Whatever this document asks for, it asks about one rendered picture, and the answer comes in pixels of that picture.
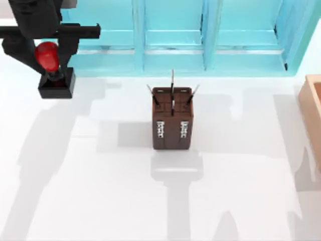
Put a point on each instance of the black and silver pen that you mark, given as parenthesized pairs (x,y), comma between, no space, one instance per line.
(172,85)
(192,95)
(153,96)

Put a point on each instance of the light blue rack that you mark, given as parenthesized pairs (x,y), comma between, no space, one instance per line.
(173,37)

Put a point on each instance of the brown pen holder box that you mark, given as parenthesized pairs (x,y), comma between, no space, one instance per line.
(173,130)

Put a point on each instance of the shallow salmon-coloured box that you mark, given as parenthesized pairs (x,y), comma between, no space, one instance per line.
(312,110)

